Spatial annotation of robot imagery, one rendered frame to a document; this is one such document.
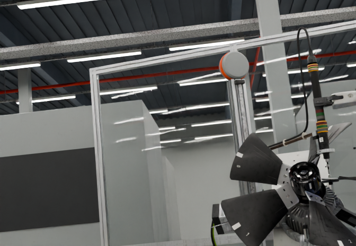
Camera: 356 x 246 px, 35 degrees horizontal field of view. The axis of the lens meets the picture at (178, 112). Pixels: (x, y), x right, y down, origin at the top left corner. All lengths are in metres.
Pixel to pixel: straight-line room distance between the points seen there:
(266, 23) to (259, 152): 4.69
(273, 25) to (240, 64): 4.01
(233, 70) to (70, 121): 1.73
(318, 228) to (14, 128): 2.90
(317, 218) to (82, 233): 2.44
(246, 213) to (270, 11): 5.05
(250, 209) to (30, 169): 2.47
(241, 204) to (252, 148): 0.32
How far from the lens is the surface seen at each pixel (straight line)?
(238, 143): 2.97
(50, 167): 4.38
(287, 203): 2.32
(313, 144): 2.57
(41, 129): 4.45
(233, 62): 3.06
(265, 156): 2.45
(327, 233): 2.14
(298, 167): 2.34
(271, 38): 3.23
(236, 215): 2.26
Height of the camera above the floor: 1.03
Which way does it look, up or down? 12 degrees up
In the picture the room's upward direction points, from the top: 6 degrees counter-clockwise
